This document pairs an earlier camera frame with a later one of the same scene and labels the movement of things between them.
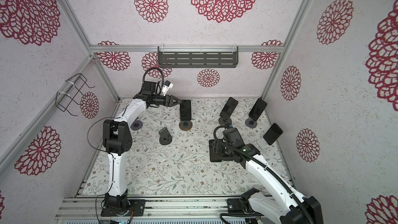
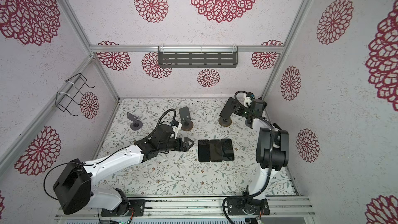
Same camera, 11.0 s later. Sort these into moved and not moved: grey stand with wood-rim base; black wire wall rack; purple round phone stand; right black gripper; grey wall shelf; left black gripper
Moved: right black gripper; left black gripper
Not moved: purple round phone stand; grey wall shelf; grey stand with wood-rim base; black wire wall rack
